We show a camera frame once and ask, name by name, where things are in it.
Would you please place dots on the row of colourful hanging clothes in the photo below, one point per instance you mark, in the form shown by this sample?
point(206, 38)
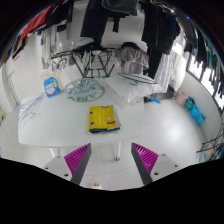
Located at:
point(33, 23)

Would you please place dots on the row of dark hanging clothes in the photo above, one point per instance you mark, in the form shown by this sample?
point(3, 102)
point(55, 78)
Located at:
point(160, 30)

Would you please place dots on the white table leg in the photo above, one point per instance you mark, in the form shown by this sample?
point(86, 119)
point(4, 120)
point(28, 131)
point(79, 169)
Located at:
point(118, 151)

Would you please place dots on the dark green clothes hanger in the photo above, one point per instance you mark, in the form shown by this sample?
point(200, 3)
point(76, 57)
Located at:
point(138, 78)

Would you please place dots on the yellow and blue towel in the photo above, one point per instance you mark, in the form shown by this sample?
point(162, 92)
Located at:
point(103, 118)

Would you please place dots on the grey garment on rack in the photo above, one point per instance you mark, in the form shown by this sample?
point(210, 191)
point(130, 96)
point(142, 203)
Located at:
point(131, 60)

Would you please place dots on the black metal floor rack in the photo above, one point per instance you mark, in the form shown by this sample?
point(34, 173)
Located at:
point(211, 148)

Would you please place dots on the black folding drying rack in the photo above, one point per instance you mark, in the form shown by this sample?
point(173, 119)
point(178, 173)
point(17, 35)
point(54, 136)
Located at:
point(88, 61)

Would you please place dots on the blue detergent bottle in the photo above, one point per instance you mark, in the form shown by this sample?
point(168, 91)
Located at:
point(51, 88)

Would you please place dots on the blue bucket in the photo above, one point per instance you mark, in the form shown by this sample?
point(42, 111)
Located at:
point(195, 112)
point(200, 119)

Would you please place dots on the black hanging garment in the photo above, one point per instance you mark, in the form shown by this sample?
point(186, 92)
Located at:
point(96, 20)

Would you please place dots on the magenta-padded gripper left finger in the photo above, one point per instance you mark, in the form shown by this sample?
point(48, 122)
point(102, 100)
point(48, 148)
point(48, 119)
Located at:
point(78, 160)

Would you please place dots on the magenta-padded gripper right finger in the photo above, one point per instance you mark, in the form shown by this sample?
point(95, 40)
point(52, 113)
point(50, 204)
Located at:
point(146, 160)

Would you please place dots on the round pale green peg hanger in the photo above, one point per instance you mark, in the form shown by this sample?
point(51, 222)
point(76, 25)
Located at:
point(83, 90)

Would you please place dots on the white pillow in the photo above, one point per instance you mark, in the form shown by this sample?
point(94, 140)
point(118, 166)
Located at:
point(136, 90)

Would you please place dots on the window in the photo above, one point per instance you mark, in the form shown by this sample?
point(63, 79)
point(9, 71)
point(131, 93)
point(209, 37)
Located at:
point(206, 75)

